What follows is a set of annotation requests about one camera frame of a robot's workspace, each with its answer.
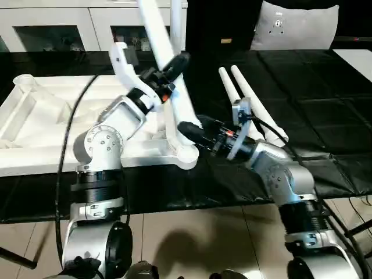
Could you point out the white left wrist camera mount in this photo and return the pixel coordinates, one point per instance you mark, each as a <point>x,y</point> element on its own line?
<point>123,69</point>

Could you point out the black cabinet with gold label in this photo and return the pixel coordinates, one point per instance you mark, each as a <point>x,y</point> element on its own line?
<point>221,23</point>

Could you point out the white plastic table leg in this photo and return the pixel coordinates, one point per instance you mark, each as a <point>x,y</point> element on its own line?
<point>228,84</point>
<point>247,87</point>
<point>157,37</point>
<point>177,23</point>

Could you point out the black bar with red light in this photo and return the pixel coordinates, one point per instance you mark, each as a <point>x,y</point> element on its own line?
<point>354,39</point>

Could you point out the dark robot foot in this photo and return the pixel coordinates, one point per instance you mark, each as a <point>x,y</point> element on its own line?
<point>142,270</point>
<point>229,274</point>

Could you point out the black floor stand bar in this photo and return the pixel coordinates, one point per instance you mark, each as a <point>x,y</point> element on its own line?
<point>361,228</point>
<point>20,258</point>

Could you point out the grey cushion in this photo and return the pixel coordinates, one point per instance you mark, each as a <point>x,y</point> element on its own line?
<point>296,26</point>

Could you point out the white plastic table top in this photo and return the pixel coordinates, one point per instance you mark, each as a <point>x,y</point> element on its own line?
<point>37,116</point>

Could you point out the white flat board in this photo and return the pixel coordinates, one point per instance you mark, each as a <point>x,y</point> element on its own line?
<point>356,61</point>

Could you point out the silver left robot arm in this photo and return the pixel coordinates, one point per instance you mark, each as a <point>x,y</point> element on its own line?
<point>98,151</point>

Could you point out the white sideboard cabinet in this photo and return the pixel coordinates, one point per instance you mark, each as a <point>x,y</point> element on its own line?
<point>93,17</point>

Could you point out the black work mat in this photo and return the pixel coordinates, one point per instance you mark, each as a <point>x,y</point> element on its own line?
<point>305,101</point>

